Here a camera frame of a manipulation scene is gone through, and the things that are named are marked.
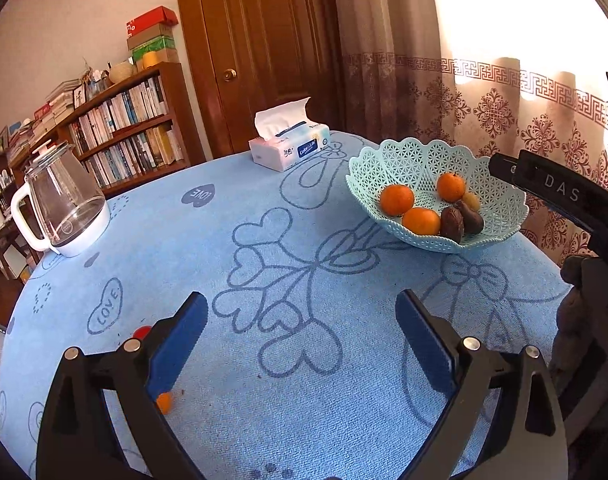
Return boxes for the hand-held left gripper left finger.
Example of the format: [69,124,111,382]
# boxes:
[36,291,209,480]

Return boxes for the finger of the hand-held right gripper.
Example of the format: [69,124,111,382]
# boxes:
[488,152,524,187]

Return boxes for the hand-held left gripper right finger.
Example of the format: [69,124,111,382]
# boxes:
[395,288,569,480]

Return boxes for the orange tangerine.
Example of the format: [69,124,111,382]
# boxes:
[380,184,415,217]
[401,207,441,237]
[437,172,467,203]

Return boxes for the dark purple round fruit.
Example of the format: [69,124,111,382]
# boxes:
[439,206,465,242]
[456,201,485,235]

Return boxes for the light green plastic basket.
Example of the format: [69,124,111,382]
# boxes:
[347,138,529,253]

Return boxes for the person's right hand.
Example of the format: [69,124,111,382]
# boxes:
[551,254,608,401]

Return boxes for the beige patterned curtain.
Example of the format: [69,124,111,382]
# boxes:
[329,0,608,271]

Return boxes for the glass kettle with white base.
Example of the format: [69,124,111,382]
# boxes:
[10,140,111,259]

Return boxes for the long row of books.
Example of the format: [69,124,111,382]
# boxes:
[86,127,185,188]

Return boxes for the blue white tissue pack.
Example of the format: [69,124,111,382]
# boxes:
[248,96,331,171]

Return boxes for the brown wooden bookshelf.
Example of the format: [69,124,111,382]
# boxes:
[56,62,205,198]

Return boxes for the small dark open shelf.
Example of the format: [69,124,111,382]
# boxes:
[0,150,29,241]

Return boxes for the short row of books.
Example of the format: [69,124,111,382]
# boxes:
[68,77,169,156]

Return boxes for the stacks of books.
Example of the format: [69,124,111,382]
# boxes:
[6,79,84,161]

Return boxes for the brown wooden door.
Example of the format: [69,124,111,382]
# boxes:
[174,0,345,161]

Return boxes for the woven round vase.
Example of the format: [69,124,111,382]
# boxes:
[108,61,137,84]

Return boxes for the green box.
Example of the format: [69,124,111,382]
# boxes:
[132,36,177,59]

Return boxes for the brown cardboard box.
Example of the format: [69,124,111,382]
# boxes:
[127,22,175,52]

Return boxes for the red cardboard box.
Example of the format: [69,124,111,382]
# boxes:
[126,6,179,38]

